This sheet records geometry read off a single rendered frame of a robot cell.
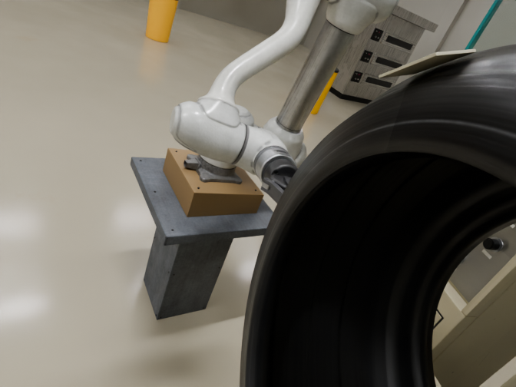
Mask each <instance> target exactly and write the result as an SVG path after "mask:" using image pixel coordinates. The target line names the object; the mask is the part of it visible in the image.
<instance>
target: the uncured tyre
mask: <svg viewBox="0 0 516 387"><path fill-rule="evenodd" d="M515 223H516V44H514V45H506V46H501V47H498V48H491V49H488V50H484V51H478V52H475V53H472V54H470V55H466V56H464V57H461V58H458V59H455V60H453V61H450V62H447V63H444V64H441V65H439V66H436V67H433V68H430V69H428V70H425V71H422V72H420V73H418V74H416V75H414V76H412V77H410V78H408V79H406V80H404V81H402V82H401V83H399V84H397V85H396V86H394V87H392V88H390V89H388V90H387V91H386V92H384V93H383V94H381V95H379V96H378V97H377V98H376V99H374V100H373V101H371V102H370V103H368V104H367V105H366V106H365V107H363V108H362V109H360V110H359V111H357V112H356V113H354V114H353V115H352V116H351V117H349V118H347V119H346V120H345V121H343V122H342V123H341V124H340V125H339V126H337V127H336V128H335V129H334V130H332V131H331V132H330V133H329V134H328V135H327V136H326V137H324V138H323V139H322V140H321V141H320V142H319V144H318V145H317V146H316V147H315V148H314V149H313V150H312V151H311V153H310V154H309V155H308V156H307V158H306V159H305V160H304V161H303V162H302V164H301V165H300V166H299V168H298V170H297V171H296V172H295V174H294V175H293V177H292V179H291V180H290V182H289V183H288V185H287V186H286V189H285V190H284V191H283V194H282V196H281V198H280V199H279V202H278V204H277V205H276V208H275V210H274V211H273V215H272V216H271V218H270V221H269V224H268V226H267V228H266V232H265V234H264V237H263V241H262V243H261V246H260V250H259V252H258V256H257V258H256V264H255V267H254V270H253V276H252V279H251V284H250V290H249V295H248V299H247V304H246V313H245V319H244V325H243V338H242V347H241V358H240V387H436V384H435V376H434V370H433V361H432V335H433V327H434V322H435V314H436V311H437V308H438V304H439V300H440V299H441V296H442V293H443V291H444V288H445V286H446V284H447V282H448V280H449V279H450V277H451V275H452V274H453V272H454V271H455V269H456V268H457V267H458V265H459V264H460V262H461V261H462V260H463V259H464V258H465V257H466V256H467V255H468V254H469V253H470V252H471V251H472V250H473V249H474V248H475V247H476V246H477V245H479V244H480V243H481V242H483V241H484V240H486V239H487V238H489V237H490V236H491V235H493V234H495V233H497V232H498V231H500V230H503V229H504V228H506V227H509V226H510V225H512V224H515Z"/></svg>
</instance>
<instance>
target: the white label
mask: <svg viewBox="0 0 516 387"><path fill-rule="evenodd" d="M475 52H476V50H475V49H468V50H459V51H442V52H436V53H433V54H431V55H428V56H425V57H424V58H420V59H418V60H416V61H413V62H410V63H408V64H405V65H403V66H401V67H399V68H396V69H393V70H391V71H388V72H386V73H384V74H381V75H379V78H388V77H395V76H403V75H410V74H417V73H419V72H422V71H425V70H428V69H430V68H433V67H436V66H439V65H442V64H444V63H447V62H450V61H453V60H455V59H458V58H461V57H464V56H466V55H470V54H472V53H475Z"/></svg>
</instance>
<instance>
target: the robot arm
mask: <svg viewBox="0 0 516 387"><path fill-rule="evenodd" d="M320 1H321V0H286V17H285V21H284V23H283V26H282V27H281V28H280V30H279V31H277V32H276V33H275V34H274V35H272V36H270V37H269V38H268V39H266V40H265V41H263V42H261V43H260V44H258V45H257V46H255V47H254V48H252V49H250V50H249V51H248V52H246V53H245V54H243V55H241V56H239V57H238V58H237V59H235V60H234V61H232V62H231V63H229V64H228V65H227V66H226V67H225V68H224V69H223V70H222V71H221V72H220V73H219V74H218V76H217V78H216V79H215V81H214V83H213V85H212V86H211V88H210V90H209V92H208V93H207V94H206V95H205V96H203V97H200V98H198V100H197V103H196V102H192V101H186V102H183V103H180V104H178V105H177V106H176V107H175V108H174V109H173V111H172V114H171V116H170V133H171V134H172V135H173V137H174V139H175V141H177V142H178V143H179V144H181V145H182V146H184V147H185V148H187V149H188V150H190V151H193V152H194V153H197V154H198V155H195V154H188V155H187V160H185V161H184V166H185V167H186V168H190V169H193V170H195V171H196V172H197V174H198V175H199V178H200V181H202V182H204V183H207V182H220V183H233V184H241V183H242V179H241V178H240V177H239V176H238V175H237V174H236V172H235V169H236V166H238V167H240V168H242V169H244V170H246V171H248V172H250V173H251V174H252V175H257V176H258V178H259V179H260V181H261V183H262V186H261V188H260V189H261V190H262V191H263V192H265V193H267V194H268V195H269V196H270V197H271V198H272V199H273V200H274V201H275V202H276V203H278V202H279V200H280V198H281V196H282V194H283V191H284V190H285V189H286V186H287V185H288V183H289V182H290V180H291V179H292V177H293V175H294V174H295V172H296V171H297V170H298V168H299V166H300V165H301V164H302V162H303V161H304V160H305V159H306V145H305V144H304V143H303V139H304V135H303V129H302V127H303V125H304V124H305V122H306V120H307V118H308V116H309V115H310V113H311V111H312V110H313V108H314V106H315V105H316V102H317V101H318V100H319V97H320V95H321V94H322V92H323V90H324V88H325V87H326V85H327V83H328V82H329V79H330V78H331V77H332V75H333V73H334V72H335V70H336V68H337V67H338V65H339V63H340V61H341V60H342V57H343V56H344V54H345V53H346V50H347V49H348V47H349V45H350V44H351V42H352V40H353V39H354V36H355V35H358V34H360V33H361V32H363V31H364V30H365V29H366V28H367V27H368V26H369V25H371V24H372V23H374V24H377V23H380V22H383V21H385V20H386V19H387V18H388V17H389V16H390V15H391V14H392V13H393V12H394V11H395V9H396V7H397V4H398V3H399V0H327V1H328V5H327V9H326V21H325V23H324V25H323V27H322V29H321V31H320V33H319V35H318V37H317V39H316V41H315V43H314V45H313V47H312V49H311V51H310V53H309V55H308V57H307V59H306V61H305V63H304V65H303V67H302V69H301V71H300V73H299V75H298V77H297V79H296V81H295V83H294V85H293V87H292V89H291V91H290V93H289V95H288V97H287V99H286V101H285V103H284V105H283V107H282V109H281V111H280V113H279V114H278V116H276V117H273V118H270V119H269V120H268V121H267V123H265V124H264V125H263V127H258V126H257V125H255V124H254V118H253V115H252V114H251V113H250V112H249V111H248V110H247V109H246V108H244V107H242V106H239V105H237V104H235V101H234V98H235V93H236V91H237V88H238V87H239V86H240V85H241V84H242V83H243V82H244V81H246V80H247V79H249V78H251V77H252V76H254V75H255V74H257V73H259V72H260V71H262V70H263V69H265V68H267V67H269V66H270V65H271V64H273V63H275V62H276V61H278V60H280V59H281V58H283V57H284V56H286V55H287V54H289V53H290V52H291V51H292V50H293V49H294V48H295V47H296V46H297V45H298V44H299V43H300V42H301V41H302V39H303V38H304V36H305V34H306V32H307V30H308V28H309V26H310V23H311V21H312V19H313V16H314V14H315V12H316V9H317V7H318V5H319V3H320Z"/></svg>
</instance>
